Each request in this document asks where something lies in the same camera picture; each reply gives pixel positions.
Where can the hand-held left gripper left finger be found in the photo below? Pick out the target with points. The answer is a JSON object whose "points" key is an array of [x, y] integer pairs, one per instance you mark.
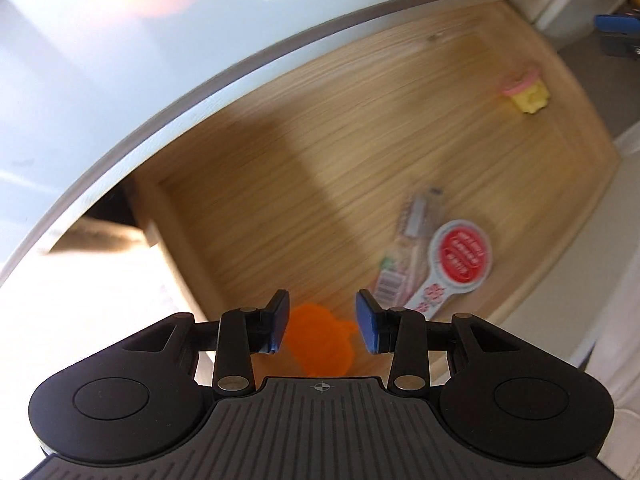
{"points": [[279, 320]]}

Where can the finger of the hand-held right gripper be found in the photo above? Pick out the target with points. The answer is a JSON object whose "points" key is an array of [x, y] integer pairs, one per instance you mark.
{"points": [[620, 22]]}

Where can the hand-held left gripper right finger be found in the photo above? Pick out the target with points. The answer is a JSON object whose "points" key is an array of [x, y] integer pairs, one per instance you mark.
{"points": [[367, 322]]}

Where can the orange toy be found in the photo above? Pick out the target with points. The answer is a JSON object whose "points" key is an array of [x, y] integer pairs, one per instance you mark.
{"points": [[320, 340]]}

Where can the clear plastic packet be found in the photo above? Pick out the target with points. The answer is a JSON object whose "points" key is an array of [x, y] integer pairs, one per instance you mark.
{"points": [[410, 240]]}

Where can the white red-label paddle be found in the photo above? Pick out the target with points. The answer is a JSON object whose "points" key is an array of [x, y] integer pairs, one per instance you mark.
{"points": [[460, 255]]}

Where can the yellow pink cake toy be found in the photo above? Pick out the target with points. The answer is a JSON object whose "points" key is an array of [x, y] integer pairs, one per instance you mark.
{"points": [[530, 97]]}

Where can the white table drawer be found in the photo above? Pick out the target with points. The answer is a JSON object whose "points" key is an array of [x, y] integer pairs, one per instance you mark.
{"points": [[300, 185]]}

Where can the white coffee table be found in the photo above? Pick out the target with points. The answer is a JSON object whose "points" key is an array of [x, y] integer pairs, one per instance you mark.
{"points": [[100, 85]]}

